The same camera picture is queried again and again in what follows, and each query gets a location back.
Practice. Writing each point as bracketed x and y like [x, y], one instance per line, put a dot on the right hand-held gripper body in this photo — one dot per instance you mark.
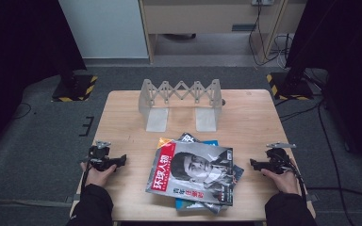
[278, 160]

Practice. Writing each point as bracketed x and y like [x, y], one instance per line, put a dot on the portrait magazine with red label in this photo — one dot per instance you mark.
[198, 169]

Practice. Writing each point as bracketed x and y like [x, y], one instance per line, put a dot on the white power socket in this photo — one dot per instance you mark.
[262, 2]

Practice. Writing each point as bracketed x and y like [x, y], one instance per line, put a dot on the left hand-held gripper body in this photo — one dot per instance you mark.
[99, 155]

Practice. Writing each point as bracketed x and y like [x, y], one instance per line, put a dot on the dark cover magazine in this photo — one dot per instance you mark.
[187, 137]

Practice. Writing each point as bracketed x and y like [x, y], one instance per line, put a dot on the light wooden desk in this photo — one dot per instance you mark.
[201, 19]

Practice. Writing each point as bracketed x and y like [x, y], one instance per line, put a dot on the grey metal extendable book rack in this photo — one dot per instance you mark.
[179, 94]

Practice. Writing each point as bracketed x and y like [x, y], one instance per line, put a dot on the black tape mark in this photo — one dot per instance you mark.
[88, 125]

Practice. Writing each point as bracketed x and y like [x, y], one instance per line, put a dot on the grey tape strip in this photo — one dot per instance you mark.
[311, 197]
[70, 198]

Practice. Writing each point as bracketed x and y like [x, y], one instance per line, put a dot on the white panel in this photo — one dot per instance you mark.
[103, 28]

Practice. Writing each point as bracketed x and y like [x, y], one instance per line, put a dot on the black stand with striped base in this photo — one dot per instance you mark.
[290, 88]
[75, 89]

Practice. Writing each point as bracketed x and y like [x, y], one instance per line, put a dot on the black curtain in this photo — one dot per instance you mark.
[19, 47]
[352, 62]

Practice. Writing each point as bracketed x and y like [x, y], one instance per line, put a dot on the person's left hand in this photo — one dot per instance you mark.
[97, 177]

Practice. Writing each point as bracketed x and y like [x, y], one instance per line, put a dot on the person's right hand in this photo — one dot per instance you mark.
[284, 183]

